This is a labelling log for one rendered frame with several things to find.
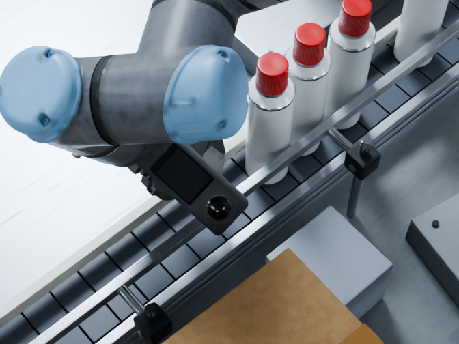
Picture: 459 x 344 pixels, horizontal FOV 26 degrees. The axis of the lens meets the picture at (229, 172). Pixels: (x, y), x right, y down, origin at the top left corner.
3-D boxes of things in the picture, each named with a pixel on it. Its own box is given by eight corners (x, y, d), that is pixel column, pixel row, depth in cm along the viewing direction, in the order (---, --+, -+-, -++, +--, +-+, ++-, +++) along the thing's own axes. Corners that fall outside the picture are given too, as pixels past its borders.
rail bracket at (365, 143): (326, 177, 125) (339, 99, 111) (367, 215, 122) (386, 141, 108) (307, 191, 124) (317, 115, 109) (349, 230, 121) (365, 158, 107)
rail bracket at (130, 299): (138, 323, 114) (126, 259, 100) (179, 368, 111) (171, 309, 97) (116, 340, 113) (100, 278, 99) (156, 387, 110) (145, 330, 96)
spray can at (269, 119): (268, 142, 121) (274, 35, 104) (296, 170, 119) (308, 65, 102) (235, 166, 120) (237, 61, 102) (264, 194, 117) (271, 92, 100)
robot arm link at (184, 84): (236, -10, 79) (115, 2, 83) (208, 102, 74) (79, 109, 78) (266, 54, 85) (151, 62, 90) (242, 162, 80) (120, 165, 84)
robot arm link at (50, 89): (74, 132, 77) (-18, 136, 80) (139, 158, 87) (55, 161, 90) (80, 35, 78) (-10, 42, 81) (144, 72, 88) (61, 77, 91)
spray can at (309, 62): (299, 116, 123) (311, 6, 106) (328, 142, 121) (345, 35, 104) (268, 139, 122) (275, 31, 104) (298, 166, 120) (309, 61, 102)
